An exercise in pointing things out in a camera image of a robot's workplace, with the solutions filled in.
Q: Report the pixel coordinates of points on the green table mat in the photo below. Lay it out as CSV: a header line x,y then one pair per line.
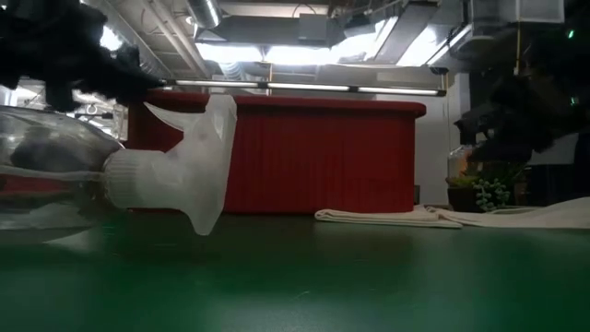
x,y
276,276

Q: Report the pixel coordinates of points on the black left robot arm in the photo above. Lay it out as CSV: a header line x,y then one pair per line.
x,y
18,9

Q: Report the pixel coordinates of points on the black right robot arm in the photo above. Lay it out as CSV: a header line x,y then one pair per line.
x,y
562,37

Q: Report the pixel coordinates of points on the orange label spray bottle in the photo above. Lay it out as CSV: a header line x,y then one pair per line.
x,y
458,161

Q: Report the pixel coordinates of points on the red plastic laundry basket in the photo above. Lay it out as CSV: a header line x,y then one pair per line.
x,y
322,152

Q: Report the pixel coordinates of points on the clear plastic spray bottle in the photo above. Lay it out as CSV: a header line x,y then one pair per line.
x,y
161,175
121,122

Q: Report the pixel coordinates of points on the smooth silver ventilation duct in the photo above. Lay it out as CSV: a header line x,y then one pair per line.
x,y
205,14

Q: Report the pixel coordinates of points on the artificial succulent plant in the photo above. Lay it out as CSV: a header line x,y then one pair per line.
x,y
488,191

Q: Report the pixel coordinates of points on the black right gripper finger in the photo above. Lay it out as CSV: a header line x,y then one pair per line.
x,y
502,151
475,124

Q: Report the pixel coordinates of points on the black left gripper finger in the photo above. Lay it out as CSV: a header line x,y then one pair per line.
x,y
62,99
133,83

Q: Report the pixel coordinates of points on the pale square ceiling duct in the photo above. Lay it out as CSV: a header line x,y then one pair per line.
x,y
516,11

